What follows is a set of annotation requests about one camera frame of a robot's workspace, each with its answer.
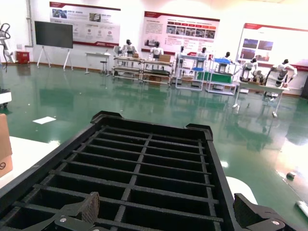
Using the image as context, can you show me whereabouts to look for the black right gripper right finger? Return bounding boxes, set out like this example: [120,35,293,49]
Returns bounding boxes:
[233,193,299,231]

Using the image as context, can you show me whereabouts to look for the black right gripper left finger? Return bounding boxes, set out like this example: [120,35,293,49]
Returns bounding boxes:
[23,192,101,231]

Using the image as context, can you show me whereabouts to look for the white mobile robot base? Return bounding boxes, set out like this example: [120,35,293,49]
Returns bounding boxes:
[0,89,12,109]

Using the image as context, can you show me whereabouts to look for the black slotted plastic container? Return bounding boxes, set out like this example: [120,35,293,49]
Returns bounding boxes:
[0,110,238,231]

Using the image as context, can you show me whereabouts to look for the brown cardboard box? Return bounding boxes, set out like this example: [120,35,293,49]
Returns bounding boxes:
[0,113,13,178]

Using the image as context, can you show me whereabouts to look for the red box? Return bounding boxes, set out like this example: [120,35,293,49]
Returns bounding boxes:
[16,51,30,64]

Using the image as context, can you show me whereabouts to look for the long white table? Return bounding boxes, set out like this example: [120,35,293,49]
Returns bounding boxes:
[232,80,291,118]

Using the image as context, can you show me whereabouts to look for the black cabinet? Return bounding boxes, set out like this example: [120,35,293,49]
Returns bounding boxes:
[301,73,308,99]

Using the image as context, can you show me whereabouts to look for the white shelf rack green panel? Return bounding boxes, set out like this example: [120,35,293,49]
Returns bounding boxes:
[205,57,238,96]

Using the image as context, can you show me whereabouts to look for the white shelf rack blue tray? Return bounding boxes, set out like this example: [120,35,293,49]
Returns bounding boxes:
[175,54,207,91]

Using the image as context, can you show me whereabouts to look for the small white table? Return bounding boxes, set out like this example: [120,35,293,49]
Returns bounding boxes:
[84,51,111,75]

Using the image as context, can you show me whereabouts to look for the black display on white stand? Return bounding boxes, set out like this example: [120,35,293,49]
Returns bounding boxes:
[34,21,74,71]

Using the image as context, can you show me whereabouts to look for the metal frame roller workbench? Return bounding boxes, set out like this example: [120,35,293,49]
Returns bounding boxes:
[141,59,173,85]
[112,55,144,82]

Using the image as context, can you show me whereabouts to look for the wall poster with dark photos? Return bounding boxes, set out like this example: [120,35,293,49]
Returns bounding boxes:
[237,23,308,70]

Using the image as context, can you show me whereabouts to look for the white robot arm with cables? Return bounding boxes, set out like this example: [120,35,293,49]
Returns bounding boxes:
[0,23,15,64]

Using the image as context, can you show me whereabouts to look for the wall poster with grey diagrams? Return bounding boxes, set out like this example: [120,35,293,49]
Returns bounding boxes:
[49,1,121,47]

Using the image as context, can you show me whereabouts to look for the wall poster with photo row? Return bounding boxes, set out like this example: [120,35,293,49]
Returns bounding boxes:
[141,11,220,55]

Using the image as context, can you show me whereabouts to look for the grey wall pipe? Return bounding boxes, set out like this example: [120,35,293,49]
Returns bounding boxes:
[26,0,34,48]

